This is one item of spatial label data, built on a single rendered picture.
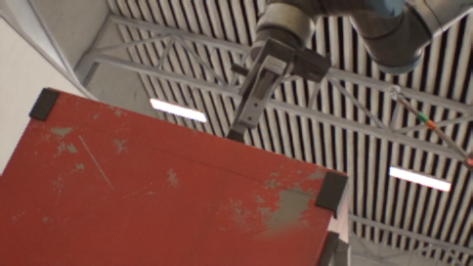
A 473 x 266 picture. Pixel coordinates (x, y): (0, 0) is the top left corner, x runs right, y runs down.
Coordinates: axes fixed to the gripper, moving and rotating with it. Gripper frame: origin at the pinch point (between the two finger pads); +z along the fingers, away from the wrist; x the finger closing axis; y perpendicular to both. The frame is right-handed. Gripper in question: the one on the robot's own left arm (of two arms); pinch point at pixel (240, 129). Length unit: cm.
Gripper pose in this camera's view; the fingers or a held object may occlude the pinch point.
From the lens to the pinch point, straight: 117.5
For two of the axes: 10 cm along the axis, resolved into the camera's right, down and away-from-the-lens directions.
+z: -3.6, 8.4, -4.0
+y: -9.0, -4.2, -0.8
